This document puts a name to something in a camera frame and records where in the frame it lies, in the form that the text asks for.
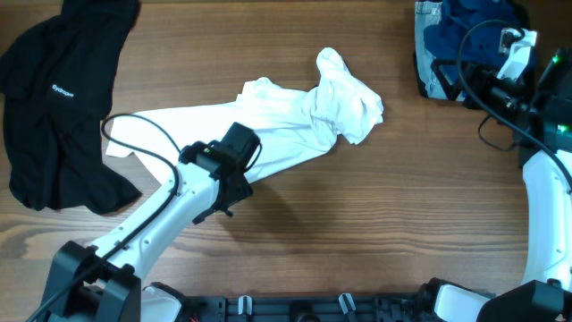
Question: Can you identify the white Puma t-shirt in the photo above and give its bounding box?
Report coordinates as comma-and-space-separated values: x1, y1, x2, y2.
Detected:
105, 47, 383, 183

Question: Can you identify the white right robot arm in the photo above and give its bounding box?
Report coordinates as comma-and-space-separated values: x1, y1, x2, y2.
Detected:
415, 40, 571, 321

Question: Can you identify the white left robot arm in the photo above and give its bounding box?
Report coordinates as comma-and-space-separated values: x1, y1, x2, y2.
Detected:
30, 123, 261, 321

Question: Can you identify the dark blue polo shirt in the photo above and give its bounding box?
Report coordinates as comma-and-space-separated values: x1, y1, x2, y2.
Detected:
416, 0, 530, 68

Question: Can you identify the black garment with logo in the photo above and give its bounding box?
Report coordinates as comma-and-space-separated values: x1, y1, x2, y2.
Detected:
1, 0, 140, 215

